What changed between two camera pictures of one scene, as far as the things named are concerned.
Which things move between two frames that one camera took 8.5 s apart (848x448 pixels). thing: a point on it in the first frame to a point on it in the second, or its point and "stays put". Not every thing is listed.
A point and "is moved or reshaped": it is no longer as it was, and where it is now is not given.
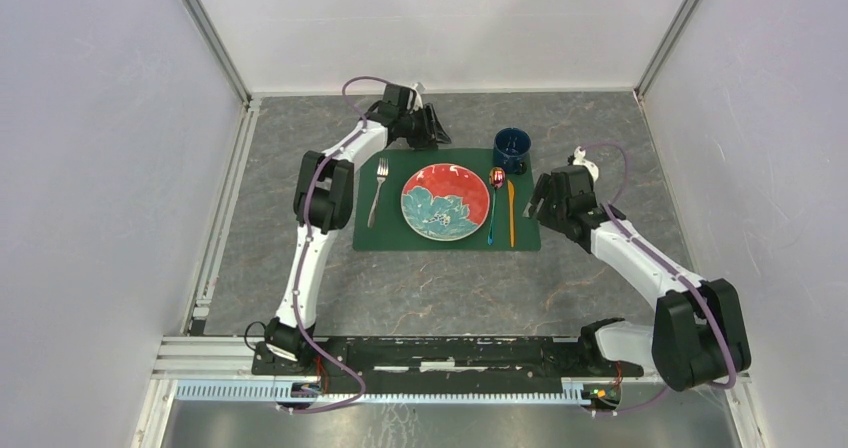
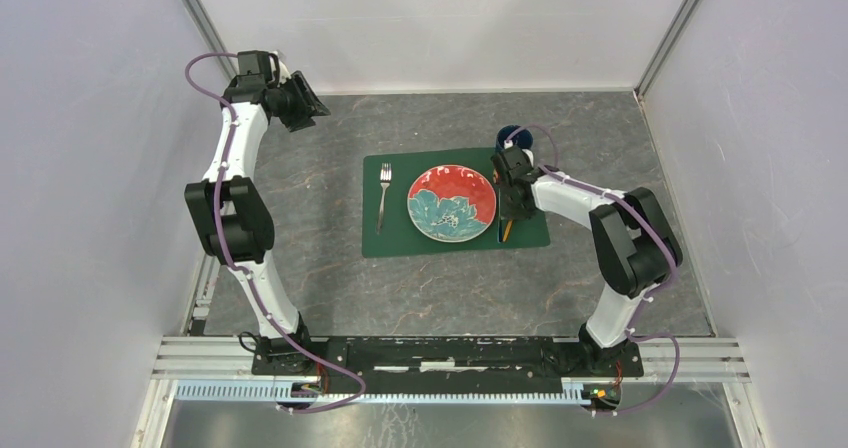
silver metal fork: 382,172 is moved or reshaped
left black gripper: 427,140 to 301,119
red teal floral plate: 445,202 stays put
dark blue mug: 511,147 stays put
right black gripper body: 552,210 to 509,210
